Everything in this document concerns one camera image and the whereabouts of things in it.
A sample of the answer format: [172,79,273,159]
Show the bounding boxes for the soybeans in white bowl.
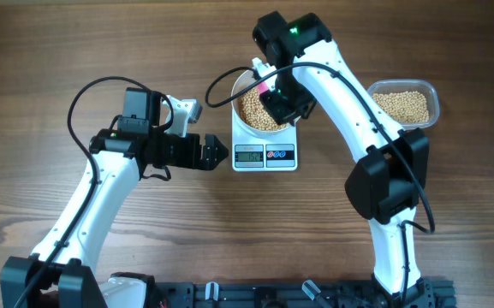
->
[239,88,287,131]

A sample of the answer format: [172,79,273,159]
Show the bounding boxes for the black right camera cable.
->
[205,62,437,308]

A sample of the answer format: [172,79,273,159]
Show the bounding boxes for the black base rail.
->
[154,278,457,308]

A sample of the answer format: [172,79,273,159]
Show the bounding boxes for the black left camera cable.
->
[13,75,175,308]

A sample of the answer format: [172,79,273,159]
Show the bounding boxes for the yellow soybeans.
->
[372,92,429,124]

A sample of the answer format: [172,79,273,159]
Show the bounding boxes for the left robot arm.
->
[0,87,229,307]

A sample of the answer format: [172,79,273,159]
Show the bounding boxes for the white bowl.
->
[229,68,303,139]

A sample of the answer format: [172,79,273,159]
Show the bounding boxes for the clear plastic container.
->
[367,79,440,130]

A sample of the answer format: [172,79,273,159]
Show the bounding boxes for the black camera cable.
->
[13,75,175,308]
[205,62,437,308]

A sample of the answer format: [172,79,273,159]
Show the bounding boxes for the pink plastic scoop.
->
[256,82,270,95]

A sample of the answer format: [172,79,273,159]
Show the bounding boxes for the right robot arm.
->
[253,12,440,307]

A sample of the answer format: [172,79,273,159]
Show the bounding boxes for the white digital kitchen scale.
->
[231,115,298,172]

